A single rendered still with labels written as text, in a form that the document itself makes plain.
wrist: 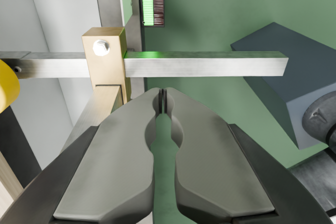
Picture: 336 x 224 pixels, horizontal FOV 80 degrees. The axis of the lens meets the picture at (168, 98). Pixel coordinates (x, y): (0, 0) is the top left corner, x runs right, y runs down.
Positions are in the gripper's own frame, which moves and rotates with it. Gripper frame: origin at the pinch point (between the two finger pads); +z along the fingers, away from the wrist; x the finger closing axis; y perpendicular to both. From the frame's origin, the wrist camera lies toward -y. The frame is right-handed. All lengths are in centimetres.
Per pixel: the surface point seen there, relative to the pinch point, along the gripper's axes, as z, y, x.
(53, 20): 39.1, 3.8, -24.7
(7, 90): 11.2, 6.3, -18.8
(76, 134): 5.4, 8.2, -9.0
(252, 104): 101, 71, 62
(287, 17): 101, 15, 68
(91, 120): 7.7, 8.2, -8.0
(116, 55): 15.9, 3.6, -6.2
